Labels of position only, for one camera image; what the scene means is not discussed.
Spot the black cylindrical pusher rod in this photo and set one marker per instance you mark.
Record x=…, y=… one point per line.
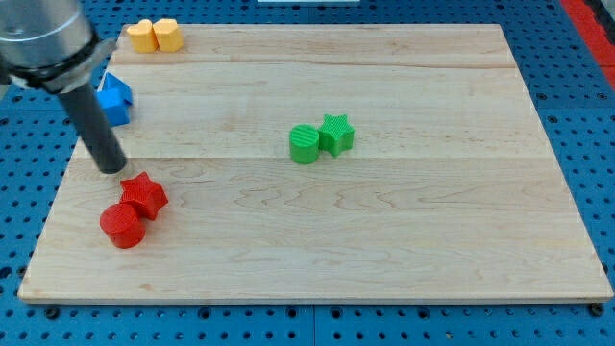
x=87, y=116

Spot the red star block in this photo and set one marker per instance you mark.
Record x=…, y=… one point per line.
x=145, y=195

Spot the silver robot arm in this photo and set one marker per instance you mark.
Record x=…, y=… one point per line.
x=52, y=45

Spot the green star block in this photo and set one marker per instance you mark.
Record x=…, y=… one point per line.
x=336, y=134

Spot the blue triangle block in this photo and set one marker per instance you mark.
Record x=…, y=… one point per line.
x=115, y=86

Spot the blue cube block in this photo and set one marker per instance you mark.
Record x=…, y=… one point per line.
x=115, y=105

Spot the yellow pentagon block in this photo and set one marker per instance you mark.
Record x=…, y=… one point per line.
x=142, y=36

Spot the yellow heart block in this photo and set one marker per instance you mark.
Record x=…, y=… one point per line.
x=168, y=34

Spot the red cylinder block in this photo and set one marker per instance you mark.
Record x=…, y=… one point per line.
x=122, y=225

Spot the light wooden board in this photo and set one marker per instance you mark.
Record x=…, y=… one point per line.
x=451, y=194

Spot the green cylinder block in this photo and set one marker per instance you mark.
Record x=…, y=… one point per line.
x=304, y=144

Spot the red strip at corner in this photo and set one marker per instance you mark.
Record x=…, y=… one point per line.
x=596, y=27

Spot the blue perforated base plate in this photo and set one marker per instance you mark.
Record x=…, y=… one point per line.
x=574, y=101

